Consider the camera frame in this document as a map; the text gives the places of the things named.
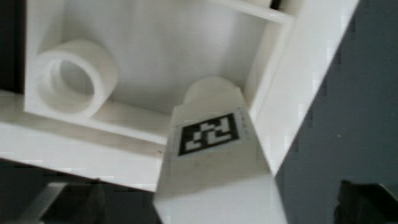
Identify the white chair leg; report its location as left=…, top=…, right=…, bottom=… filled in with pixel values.
left=153, top=77, right=288, bottom=224

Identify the white chair seat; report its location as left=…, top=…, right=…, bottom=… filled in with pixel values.
left=25, top=0, right=293, bottom=144

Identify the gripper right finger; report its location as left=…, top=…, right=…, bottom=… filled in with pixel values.
left=338, top=180, right=398, bottom=224

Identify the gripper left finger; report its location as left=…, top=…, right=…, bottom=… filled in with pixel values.
left=16, top=182, right=107, bottom=224

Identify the white U-shaped boundary frame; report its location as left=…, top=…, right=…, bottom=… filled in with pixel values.
left=0, top=0, right=359, bottom=190

